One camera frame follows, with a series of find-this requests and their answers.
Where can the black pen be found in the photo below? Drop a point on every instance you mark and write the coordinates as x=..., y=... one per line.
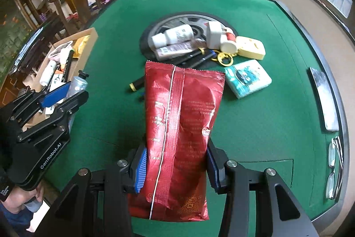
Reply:
x=202, y=59
x=191, y=55

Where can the wooden chair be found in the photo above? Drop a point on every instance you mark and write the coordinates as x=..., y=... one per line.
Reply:
x=83, y=1

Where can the white tube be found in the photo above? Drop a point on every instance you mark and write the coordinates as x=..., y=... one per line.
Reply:
x=48, y=73

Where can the yellow cloth pouch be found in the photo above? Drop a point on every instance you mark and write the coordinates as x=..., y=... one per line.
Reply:
x=81, y=44

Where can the round table centre panel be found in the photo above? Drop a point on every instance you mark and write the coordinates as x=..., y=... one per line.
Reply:
x=177, y=21

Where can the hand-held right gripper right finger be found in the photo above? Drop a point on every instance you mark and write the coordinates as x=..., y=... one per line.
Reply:
x=212, y=167

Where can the person's left hand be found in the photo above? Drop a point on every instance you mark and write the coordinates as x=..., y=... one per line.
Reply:
x=22, y=198

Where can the pink clear pencil case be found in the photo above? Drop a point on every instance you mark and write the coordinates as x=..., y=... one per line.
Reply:
x=56, y=51

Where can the white roll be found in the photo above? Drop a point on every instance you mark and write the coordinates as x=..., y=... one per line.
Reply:
x=180, y=33

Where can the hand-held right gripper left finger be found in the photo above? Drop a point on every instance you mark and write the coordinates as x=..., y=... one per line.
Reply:
x=141, y=170

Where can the white charger adapter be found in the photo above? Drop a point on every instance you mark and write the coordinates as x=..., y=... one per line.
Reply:
x=215, y=34

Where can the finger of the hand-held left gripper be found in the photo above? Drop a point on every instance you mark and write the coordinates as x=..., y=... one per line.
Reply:
x=56, y=94
x=73, y=103

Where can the person's blue trousers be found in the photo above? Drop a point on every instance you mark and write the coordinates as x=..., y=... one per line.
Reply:
x=14, y=220

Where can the black yellow marker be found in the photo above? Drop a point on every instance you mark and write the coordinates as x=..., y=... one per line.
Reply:
x=137, y=84

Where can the silver tube black cap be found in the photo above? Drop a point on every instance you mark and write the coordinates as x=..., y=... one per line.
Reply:
x=77, y=84

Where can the silver table edge slot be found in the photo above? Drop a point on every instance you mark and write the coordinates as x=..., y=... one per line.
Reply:
x=324, y=101

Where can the pink brown packet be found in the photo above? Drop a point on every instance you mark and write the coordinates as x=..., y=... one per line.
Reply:
x=177, y=49

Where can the teal tissue pack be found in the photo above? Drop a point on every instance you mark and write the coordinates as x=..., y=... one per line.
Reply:
x=246, y=78

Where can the cream plastic case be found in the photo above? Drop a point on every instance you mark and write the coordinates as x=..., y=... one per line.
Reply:
x=249, y=48

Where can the white bottle red label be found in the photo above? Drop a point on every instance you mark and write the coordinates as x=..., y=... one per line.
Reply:
x=228, y=45

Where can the red snack bag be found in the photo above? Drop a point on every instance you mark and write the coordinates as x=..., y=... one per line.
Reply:
x=180, y=120

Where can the cardboard box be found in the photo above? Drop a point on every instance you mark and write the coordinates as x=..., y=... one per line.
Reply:
x=88, y=37

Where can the white blue small box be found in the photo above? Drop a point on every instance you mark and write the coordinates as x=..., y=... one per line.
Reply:
x=58, y=79

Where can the small white bottle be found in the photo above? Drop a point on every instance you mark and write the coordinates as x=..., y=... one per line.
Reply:
x=158, y=40

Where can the eyeglasses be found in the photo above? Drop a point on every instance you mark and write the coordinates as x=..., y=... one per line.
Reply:
x=332, y=155

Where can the black side table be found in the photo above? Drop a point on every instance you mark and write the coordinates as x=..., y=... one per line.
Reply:
x=36, y=37

